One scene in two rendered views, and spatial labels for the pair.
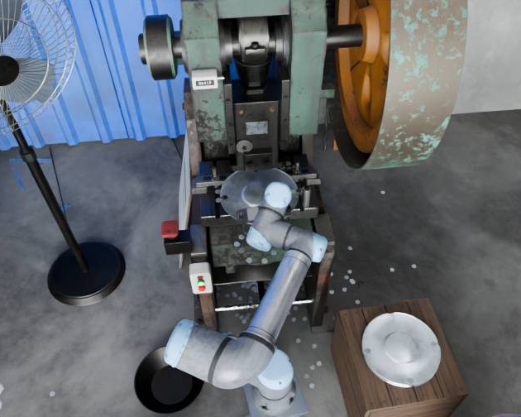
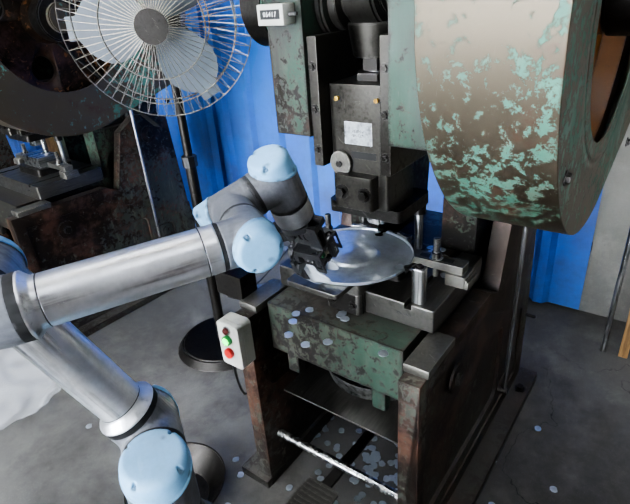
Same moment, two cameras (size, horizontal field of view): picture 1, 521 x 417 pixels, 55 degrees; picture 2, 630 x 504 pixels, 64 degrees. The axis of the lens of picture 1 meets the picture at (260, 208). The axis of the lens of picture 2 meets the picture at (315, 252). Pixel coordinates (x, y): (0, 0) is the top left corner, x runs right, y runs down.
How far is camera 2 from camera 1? 1.12 m
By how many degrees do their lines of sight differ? 40
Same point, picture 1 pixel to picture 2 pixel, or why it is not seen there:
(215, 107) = (295, 73)
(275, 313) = (78, 271)
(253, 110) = (353, 99)
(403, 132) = (466, 39)
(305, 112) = (411, 102)
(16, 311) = (143, 343)
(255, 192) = (348, 249)
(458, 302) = not seen: outside the picture
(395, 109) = not seen: outside the picture
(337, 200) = (579, 417)
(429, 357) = not seen: outside the picture
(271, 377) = (129, 469)
